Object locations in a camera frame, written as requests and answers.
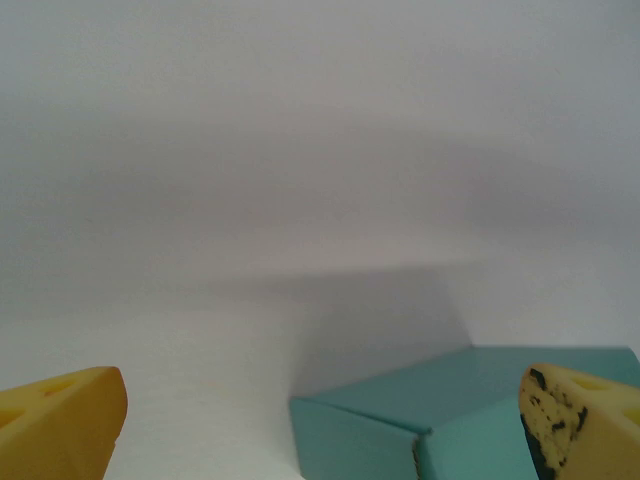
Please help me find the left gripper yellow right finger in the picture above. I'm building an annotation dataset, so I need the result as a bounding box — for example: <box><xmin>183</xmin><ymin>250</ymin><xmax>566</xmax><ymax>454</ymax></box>
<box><xmin>517</xmin><ymin>362</ymin><xmax>640</xmax><ymax>480</ymax></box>

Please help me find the teal corrugated paper box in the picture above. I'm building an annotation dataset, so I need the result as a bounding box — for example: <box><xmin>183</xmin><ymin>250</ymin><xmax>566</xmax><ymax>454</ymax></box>
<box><xmin>289</xmin><ymin>344</ymin><xmax>640</xmax><ymax>480</ymax></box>

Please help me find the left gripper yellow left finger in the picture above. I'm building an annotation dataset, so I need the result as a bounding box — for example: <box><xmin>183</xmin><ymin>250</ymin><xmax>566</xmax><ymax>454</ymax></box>
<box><xmin>0</xmin><ymin>365</ymin><xmax>129</xmax><ymax>480</ymax></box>

